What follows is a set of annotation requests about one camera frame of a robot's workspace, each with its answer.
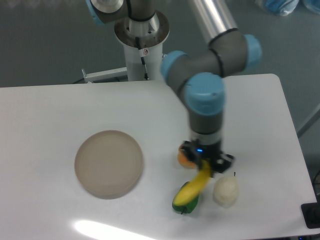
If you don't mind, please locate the blue plastic bag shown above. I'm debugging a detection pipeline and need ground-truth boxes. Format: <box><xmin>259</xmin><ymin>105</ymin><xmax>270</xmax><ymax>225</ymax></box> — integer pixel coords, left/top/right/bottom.
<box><xmin>254</xmin><ymin>0</ymin><xmax>320</xmax><ymax>17</ymax></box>

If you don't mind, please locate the beige round plate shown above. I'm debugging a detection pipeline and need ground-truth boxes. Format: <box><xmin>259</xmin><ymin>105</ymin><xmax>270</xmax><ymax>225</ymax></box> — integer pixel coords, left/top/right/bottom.
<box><xmin>74</xmin><ymin>130</ymin><xmax>144</xmax><ymax>200</ymax></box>

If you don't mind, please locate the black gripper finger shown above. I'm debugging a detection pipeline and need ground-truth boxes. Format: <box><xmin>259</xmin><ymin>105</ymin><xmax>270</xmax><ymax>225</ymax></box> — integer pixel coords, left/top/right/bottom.
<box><xmin>182</xmin><ymin>141</ymin><xmax>200</xmax><ymax>166</ymax></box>
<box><xmin>211</xmin><ymin>152</ymin><xmax>236</xmax><ymax>178</ymax></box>

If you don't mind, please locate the orange bread roll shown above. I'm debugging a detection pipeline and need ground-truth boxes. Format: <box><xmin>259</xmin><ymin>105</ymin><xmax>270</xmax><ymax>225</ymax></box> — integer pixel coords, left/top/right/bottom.
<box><xmin>177</xmin><ymin>144</ymin><xmax>197</xmax><ymax>169</ymax></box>

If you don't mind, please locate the white horizontal bracket bar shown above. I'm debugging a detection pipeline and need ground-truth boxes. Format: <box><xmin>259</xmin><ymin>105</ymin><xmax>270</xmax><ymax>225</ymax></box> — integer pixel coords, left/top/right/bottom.
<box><xmin>81</xmin><ymin>67</ymin><xmax>127</xmax><ymax>83</ymax></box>

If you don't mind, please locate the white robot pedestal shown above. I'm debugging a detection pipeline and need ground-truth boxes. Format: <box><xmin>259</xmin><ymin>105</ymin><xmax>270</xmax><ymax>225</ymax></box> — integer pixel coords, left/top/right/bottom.
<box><xmin>114</xmin><ymin>10</ymin><xmax>170</xmax><ymax>81</ymax></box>

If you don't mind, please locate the yellow banana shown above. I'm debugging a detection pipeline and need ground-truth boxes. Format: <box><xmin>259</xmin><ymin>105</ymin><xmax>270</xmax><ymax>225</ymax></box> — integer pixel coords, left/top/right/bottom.
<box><xmin>172</xmin><ymin>160</ymin><xmax>212</xmax><ymax>206</ymax></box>

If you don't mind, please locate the white pear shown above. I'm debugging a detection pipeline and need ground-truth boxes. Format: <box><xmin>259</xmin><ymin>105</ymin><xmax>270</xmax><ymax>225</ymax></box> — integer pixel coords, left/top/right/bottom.
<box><xmin>212</xmin><ymin>172</ymin><xmax>240</xmax><ymax>208</ymax></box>

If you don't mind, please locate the green bell pepper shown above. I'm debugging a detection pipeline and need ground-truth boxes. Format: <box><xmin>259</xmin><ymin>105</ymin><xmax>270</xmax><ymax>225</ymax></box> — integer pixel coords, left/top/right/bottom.
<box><xmin>171</xmin><ymin>181</ymin><xmax>200</xmax><ymax>215</ymax></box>

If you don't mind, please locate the black device at table edge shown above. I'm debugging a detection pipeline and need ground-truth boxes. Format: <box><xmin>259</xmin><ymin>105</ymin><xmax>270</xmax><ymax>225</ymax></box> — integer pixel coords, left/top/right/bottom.
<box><xmin>301</xmin><ymin>202</ymin><xmax>320</xmax><ymax>229</ymax></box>

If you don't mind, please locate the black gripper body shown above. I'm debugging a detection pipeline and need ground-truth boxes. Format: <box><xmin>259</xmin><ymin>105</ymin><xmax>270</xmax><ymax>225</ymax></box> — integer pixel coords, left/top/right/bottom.
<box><xmin>189</xmin><ymin>137</ymin><xmax>222</xmax><ymax>170</ymax></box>

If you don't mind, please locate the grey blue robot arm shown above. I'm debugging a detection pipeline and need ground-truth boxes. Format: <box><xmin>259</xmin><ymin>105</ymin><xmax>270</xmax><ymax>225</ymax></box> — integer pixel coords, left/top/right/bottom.
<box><xmin>86</xmin><ymin>0</ymin><xmax>262</xmax><ymax>176</ymax></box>

